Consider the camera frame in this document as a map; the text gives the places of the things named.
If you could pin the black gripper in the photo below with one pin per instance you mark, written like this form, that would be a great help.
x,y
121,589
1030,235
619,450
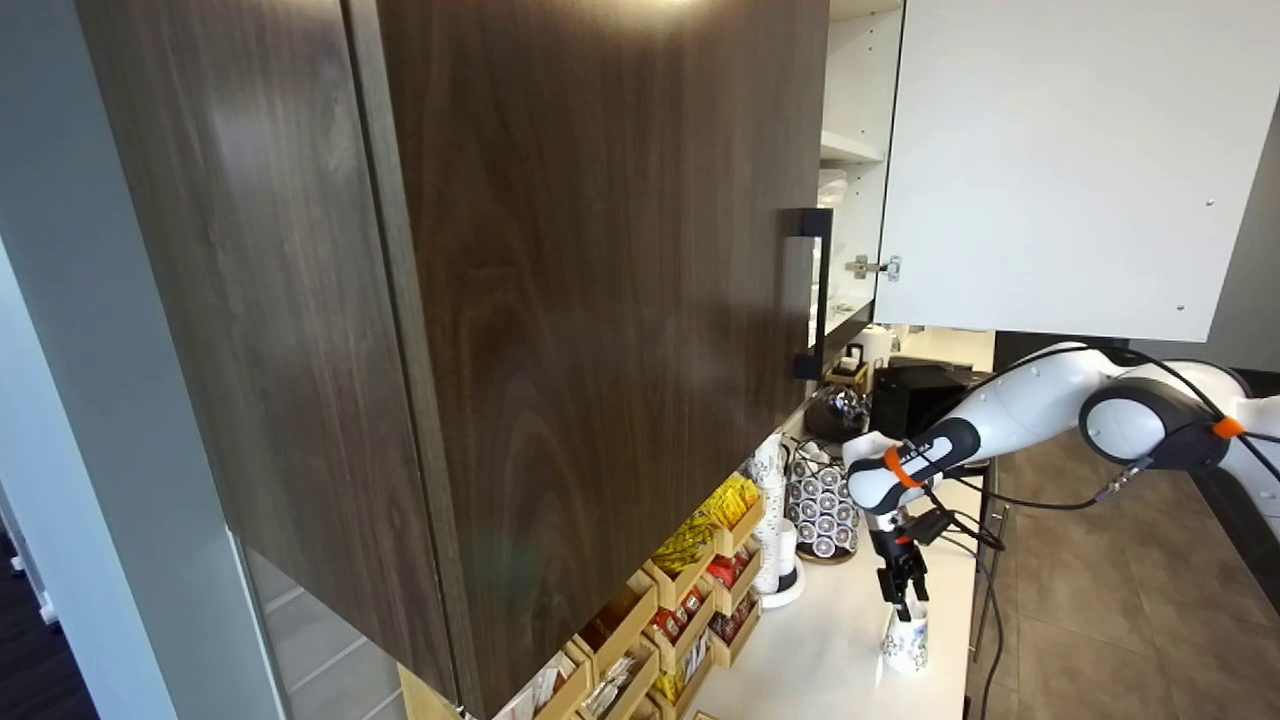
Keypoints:
x,y
900,566

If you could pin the patterned paper cup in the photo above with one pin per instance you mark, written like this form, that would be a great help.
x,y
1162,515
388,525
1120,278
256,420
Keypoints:
x,y
907,646

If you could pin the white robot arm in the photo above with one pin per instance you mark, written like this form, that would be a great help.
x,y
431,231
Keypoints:
x,y
1130,411

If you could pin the white open cabinet door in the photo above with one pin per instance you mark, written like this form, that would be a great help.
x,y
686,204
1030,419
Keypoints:
x,y
1072,167

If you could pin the dark wood upper cabinet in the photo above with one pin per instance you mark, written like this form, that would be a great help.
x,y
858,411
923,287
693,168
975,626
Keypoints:
x,y
473,299

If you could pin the stack of paper cups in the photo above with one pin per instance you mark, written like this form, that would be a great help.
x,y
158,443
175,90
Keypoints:
x,y
777,536

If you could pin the wooden tiered condiment rack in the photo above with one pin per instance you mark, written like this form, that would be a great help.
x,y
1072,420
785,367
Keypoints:
x,y
683,612

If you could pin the black coffee machine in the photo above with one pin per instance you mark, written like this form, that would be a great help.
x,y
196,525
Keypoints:
x,y
915,394

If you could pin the wire coffee pod holder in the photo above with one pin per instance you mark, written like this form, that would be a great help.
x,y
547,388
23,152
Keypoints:
x,y
821,504

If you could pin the black cabinet handle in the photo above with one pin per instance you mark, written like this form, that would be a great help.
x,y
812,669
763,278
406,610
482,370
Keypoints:
x,y
812,287

